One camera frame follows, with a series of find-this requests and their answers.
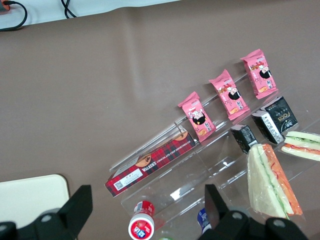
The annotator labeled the cream plastic tray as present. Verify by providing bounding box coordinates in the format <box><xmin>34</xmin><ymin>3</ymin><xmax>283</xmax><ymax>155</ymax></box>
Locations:
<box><xmin>0</xmin><ymin>174</ymin><xmax>70</xmax><ymax>223</ymax></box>

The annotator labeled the pink snack packet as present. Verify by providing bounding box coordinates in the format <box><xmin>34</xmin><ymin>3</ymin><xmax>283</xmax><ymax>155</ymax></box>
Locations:
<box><xmin>239</xmin><ymin>48</ymin><xmax>279</xmax><ymax>100</ymax></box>
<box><xmin>177</xmin><ymin>91</ymin><xmax>217</xmax><ymax>143</ymax></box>
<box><xmin>208</xmin><ymin>68</ymin><xmax>251</xmax><ymax>121</ymax></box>

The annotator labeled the long black cable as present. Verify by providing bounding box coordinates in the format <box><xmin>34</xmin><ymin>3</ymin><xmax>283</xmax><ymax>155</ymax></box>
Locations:
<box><xmin>60</xmin><ymin>0</ymin><xmax>77</xmax><ymax>19</ymax></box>

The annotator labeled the looped black cable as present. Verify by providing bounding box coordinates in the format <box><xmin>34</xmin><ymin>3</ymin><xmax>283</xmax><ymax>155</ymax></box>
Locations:
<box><xmin>0</xmin><ymin>0</ymin><xmax>28</xmax><ymax>32</ymax></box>

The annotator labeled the red cap yogurt bottle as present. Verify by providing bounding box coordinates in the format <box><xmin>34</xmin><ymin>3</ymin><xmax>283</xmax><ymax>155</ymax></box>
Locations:
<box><xmin>127</xmin><ymin>199</ymin><xmax>156</xmax><ymax>240</ymax></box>

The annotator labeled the clear acrylic stepped stand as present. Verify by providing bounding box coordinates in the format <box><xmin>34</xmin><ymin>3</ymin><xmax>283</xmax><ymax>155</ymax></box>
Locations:
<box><xmin>173</xmin><ymin>73</ymin><xmax>320</xmax><ymax>226</ymax></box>
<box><xmin>108</xmin><ymin>124</ymin><xmax>248</xmax><ymax>240</ymax></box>

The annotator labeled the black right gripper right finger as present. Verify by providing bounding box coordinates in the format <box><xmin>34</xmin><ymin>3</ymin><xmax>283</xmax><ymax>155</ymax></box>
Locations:
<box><xmin>199</xmin><ymin>184</ymin><xmax>251</xmax><ymax>240</ymax></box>

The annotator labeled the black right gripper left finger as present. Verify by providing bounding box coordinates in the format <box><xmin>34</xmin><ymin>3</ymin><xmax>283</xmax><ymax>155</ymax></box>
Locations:
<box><xmin>17</xmin><ymin>184</ymin><xmax>94</xmax><ymax>240</ymax></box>

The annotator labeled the red tartan shortbread box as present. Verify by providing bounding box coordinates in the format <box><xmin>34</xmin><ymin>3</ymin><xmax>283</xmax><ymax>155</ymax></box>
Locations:
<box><xmin>104</xmin><ymin>131</ymin><xmax>197</xmax><ymax>198</ymax></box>

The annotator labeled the small black box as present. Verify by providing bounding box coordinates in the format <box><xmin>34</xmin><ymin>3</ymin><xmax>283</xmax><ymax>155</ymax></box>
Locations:
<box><xmin>259</xmin><ymin>96</ymin><xmax>300</xmax><ymax>137</ymax></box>
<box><xmin>251</xmin><ymin>109</ymin><xmax>285</xmax><ymax>145</ymax></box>
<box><xmin>229</xmin><ymin>124</ymin><xmax>259</xmax><ymax>155</ymax></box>

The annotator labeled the blue cap yogurt bottle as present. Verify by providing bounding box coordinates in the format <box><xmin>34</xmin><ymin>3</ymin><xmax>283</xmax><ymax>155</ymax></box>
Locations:
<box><xmin>196</xmin><ymin>208</ymin><xmax>213</xmax><ymax>236</ymax></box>

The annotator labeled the sandwich with red filling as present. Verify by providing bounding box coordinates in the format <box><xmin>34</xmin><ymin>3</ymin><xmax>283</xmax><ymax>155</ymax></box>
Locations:
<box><xmin>281</xmin><ymin>130</ymin><xmax>320</xmax><ymax>162</ymax></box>

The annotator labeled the wrapped triangle sandwich with carrot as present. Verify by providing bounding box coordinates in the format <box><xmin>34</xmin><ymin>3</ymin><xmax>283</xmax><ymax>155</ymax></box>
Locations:
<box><xmin>246</xmin><ymin>143</ymin><xmax>304</xmax><ymax>221</ymax></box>

